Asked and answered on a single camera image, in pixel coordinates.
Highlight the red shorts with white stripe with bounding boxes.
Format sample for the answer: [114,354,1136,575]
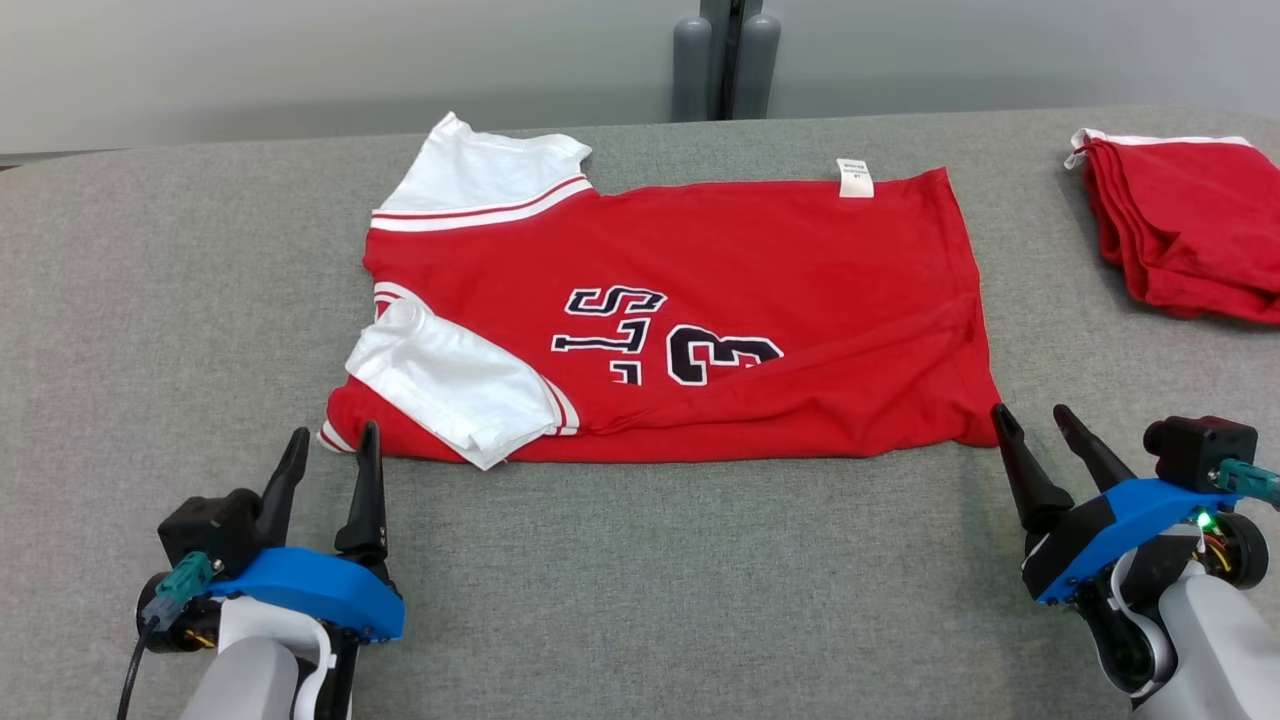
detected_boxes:
[1063,128,1280,326]

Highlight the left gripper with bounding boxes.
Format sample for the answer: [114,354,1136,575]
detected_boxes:
[135,421,389,720]

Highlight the teal left camera connector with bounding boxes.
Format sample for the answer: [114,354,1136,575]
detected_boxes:
[140,552,217,631]

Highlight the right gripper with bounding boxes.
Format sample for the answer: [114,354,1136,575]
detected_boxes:
[992,403,1269,696]

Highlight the teal camera connector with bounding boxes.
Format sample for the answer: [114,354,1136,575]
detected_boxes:
[140,552,217,631]
[1218,458,1280,507]

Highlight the blue right camera bracket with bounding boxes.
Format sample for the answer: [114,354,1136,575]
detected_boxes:
[1035,478,1243,606]

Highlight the blue camera bracket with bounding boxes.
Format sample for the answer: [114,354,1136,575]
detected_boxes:
[210,547,406,643]
[1035,478,1243,606]

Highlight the grey metal partition post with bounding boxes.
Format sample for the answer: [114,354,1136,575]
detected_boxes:
[698,0,766,121]

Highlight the blue left camera bracket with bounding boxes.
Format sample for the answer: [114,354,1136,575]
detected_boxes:
[210,547,406,643]

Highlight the red jersey with white sleeves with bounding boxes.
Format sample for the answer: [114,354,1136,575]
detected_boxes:
[318,110,1003,471]

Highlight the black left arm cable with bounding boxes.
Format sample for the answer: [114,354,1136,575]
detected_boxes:
[115,618,163,720]

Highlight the grey cylindrical post foot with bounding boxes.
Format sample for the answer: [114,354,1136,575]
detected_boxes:
[672,15,713,123]
[733,13,781,121]

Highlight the teal right camera connector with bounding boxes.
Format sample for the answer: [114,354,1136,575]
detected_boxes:
[1218,458,1280,507]

